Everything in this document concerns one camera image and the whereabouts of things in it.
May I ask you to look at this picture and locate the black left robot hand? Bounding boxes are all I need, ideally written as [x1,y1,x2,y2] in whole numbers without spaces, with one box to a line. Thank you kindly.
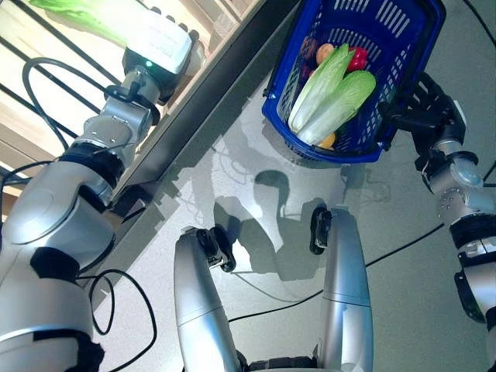
[122,4,206,104]

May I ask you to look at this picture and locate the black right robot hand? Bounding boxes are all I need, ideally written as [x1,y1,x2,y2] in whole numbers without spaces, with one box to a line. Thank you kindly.
[377,71,468,155]

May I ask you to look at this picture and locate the green and white napa cabbage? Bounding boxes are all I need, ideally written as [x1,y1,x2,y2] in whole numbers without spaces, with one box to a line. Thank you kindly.
[297,69,377,145]
[29,0,156,50]
[288,43,351,133]

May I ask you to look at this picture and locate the blue plastic shopping basket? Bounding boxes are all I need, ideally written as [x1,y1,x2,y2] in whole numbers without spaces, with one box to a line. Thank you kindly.
[261,0,447,164]

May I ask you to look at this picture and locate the wooden cabbage crate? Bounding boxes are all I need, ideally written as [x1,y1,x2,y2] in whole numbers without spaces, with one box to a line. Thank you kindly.
[0,0,272,202]

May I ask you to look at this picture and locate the red bell pepper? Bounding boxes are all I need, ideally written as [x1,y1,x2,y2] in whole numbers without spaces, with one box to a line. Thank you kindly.
[346,46,369,73]

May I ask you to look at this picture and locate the round orange fruit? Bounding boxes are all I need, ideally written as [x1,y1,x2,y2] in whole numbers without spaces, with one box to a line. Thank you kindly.
[315,43,335,65]

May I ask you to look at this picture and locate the robot legs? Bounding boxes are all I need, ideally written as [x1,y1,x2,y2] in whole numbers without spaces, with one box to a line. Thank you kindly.
[228,222,446,323]

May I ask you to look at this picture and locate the dark purple vegetable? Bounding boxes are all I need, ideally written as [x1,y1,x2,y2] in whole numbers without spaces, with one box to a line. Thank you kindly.
[299,35,318,61]

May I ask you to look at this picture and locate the black right robot foot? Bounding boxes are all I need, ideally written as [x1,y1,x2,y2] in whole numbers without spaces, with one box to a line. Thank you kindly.
[308,207,333,256]

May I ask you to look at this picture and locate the black robot foot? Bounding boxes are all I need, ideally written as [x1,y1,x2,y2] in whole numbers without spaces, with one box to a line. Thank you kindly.
[308,207,333,256]
[195,226,237,273]

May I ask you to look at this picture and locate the silver right robot leg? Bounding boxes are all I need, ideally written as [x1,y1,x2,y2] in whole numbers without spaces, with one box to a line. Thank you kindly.
[319,205,375,372]

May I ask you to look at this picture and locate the silver robot leg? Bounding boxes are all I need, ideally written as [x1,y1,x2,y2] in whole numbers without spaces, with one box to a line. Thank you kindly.
[173,228,243,372]
[319,205,375,372]

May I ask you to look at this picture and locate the black left robot foot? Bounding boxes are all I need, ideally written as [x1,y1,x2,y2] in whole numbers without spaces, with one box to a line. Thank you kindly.
[195,226,237,273]

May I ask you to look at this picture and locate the silver left robot leg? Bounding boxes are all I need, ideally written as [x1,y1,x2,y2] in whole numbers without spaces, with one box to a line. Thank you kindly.
[173,228,243,372]

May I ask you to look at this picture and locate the dark robot torso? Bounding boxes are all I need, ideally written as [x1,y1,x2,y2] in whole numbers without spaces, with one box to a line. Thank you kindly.
[236,350,325,372]

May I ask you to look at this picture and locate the wooden display shelf frame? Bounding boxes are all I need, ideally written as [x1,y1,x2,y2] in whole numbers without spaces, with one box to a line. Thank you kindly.
[0,0,307,233]

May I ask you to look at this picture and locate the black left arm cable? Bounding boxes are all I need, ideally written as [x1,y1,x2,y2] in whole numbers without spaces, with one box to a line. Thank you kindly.
[0,57,158,372]

